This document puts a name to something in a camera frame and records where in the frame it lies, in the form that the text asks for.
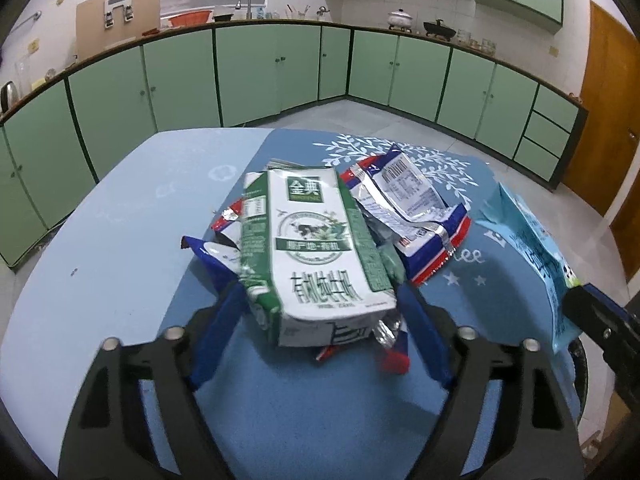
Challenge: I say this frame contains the white cooking pot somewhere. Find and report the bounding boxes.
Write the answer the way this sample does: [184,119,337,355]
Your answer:
[388,8,415,31]

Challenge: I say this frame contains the row of glass jars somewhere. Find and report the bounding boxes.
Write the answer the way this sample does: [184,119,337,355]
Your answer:
[456,30,497,54]

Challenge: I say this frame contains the light blue plastic bag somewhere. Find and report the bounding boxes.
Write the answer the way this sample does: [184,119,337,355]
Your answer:
[475,182,584,356]

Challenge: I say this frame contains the wooden door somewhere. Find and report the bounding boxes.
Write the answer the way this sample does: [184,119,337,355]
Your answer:
[580,0,640,282]

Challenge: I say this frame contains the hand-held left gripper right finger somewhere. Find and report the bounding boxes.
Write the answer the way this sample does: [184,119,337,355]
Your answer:
[395,282,586,480]

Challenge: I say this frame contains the silver and red foil wrapper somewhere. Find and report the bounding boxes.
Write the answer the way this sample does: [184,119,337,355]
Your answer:
[211,199,246,234]

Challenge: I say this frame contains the wooden board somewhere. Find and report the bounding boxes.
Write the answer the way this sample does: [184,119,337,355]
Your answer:
[76,0,162,59]

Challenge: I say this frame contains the green and white milk carton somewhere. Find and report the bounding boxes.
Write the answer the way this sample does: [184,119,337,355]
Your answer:
[240,165,399,349]

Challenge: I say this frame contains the green lower kitchen cabinets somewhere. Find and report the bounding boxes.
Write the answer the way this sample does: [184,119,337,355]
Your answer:
[0,22,589,269]

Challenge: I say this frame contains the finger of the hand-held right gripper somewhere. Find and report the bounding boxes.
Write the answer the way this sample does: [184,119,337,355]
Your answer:
[562,282,632,357]

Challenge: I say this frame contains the red plastic basin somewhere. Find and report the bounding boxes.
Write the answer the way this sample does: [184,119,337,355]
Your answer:
[168,10,209,29]

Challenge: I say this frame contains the dark blue wrapper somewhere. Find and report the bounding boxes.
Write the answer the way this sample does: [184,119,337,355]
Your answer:
[181,235,247,292]

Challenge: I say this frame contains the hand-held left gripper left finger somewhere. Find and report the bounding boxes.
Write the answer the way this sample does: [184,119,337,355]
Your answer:
[59,280,249,480]

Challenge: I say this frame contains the blue printed tablecloth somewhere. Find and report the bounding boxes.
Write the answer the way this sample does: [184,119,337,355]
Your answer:
[0,127,587,480]

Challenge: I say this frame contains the small red wrapper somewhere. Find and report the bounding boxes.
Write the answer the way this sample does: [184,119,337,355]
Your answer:
[315,319,412,376]

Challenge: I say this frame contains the black wok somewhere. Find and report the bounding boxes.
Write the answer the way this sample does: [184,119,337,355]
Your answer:
[423,19,457,41]

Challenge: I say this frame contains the steel electric kettle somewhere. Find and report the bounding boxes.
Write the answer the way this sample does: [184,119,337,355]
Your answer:
[0,81,20,114]

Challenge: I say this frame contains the red blue white snack wrapper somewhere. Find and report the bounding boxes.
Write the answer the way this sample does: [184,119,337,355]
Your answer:
[340,144,472,287]

